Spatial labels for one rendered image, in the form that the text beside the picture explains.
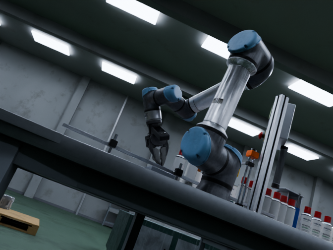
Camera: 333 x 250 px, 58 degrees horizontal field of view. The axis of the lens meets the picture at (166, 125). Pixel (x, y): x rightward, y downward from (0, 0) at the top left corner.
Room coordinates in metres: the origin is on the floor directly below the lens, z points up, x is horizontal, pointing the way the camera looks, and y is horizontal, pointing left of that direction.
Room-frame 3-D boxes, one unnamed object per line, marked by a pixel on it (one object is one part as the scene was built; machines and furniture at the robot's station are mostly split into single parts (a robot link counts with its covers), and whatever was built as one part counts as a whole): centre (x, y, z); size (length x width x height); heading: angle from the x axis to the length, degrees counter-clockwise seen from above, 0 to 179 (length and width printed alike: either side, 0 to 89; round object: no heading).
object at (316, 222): (1.59, -0.94, 0.98); 0.05 x 0.05 x 0.20
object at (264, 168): (1.30, -0.49, 1.17); 0.04 x 0.04 x 0.67; 17
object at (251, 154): (1.38, -0.42, 1.05); 0.10 x 0.04 x 0.33; 17
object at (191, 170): (1.36, -0.18, 0.98); 0.05 x 0.05 x 0.20
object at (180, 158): (1.34, -0.12, 0.98); 0.05 x 0.05 x 0.20
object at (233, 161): (1.07, -0.25, 1.01); 0.13 x 0.12 x 0.14; 131
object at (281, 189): (1.64, -0.78, 1.14); 0.14 x 0.11 x 0.01; 107
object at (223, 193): (1.08, -0.24, 0.89); 0.15 x 0.15 x 0.10
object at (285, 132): (1.38, -0.53, 1.38); 0.17 x 0.10 x 0.19; 162
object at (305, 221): (1.57, -0.87, 0.98); 0.05 x 0.05 x 0.20
